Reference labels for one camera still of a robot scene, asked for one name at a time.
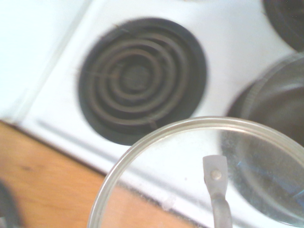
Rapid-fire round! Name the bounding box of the glass lid with metal handle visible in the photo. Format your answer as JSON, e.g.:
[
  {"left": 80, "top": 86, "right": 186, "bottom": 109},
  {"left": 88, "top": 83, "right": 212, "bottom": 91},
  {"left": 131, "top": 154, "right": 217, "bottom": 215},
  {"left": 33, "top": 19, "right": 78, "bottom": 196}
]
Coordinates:
[{"left": 86, "top": 115, "right": 304, "bottom": 228}]

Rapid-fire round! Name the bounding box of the black coil burner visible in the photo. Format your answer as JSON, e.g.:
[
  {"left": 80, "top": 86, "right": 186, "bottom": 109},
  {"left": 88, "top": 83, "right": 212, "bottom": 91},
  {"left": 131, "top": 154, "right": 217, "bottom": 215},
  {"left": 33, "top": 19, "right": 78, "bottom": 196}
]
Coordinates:
[
  {"left": 262, "top": 0, "right": 304, "bottom": 52},
  {"left": 76, "top": 16, "right": 211, "bottom": 146}
]

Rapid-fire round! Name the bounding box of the white electric stove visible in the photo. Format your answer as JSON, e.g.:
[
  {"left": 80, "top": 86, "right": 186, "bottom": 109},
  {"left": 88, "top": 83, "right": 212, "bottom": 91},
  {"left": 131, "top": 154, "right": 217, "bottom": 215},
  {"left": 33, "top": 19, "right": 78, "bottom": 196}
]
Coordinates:
[{"left": 0, "top": 0, "right": 304, "bottom": 228}]

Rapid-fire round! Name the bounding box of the dark speckled saucepan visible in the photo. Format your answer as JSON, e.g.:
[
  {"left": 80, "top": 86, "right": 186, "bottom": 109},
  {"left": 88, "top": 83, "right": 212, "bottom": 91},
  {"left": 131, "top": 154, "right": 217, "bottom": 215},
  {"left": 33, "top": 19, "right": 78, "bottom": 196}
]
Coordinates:
[{"left": 225, "top": 53, "right": 304, "bottom": 224}]

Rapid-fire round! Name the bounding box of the black two-handled pot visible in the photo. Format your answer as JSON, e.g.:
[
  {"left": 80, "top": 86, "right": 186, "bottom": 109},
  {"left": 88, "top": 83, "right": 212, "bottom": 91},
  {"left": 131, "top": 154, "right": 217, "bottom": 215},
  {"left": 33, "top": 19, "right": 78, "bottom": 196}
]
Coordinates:
[{"left": 0, "top": 179, "right": 21, "bottom": 228}]

